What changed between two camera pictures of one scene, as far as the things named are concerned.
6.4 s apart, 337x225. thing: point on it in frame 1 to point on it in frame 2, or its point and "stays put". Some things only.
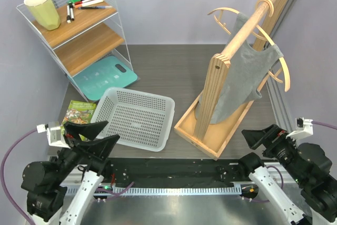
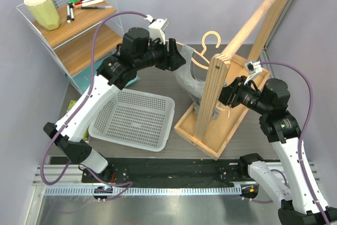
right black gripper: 255,137 to 230,95
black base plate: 178,172 stays put
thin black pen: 94,7 stays put
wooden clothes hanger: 271,10 to 199,55
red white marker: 86,0 stays put
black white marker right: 72,11 stays put
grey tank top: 246,76 to 191,84
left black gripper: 99,148 to 176,60
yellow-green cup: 43,10 stays put
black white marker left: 68,17 stays put
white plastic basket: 141,120 stays put
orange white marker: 84,5 stays put
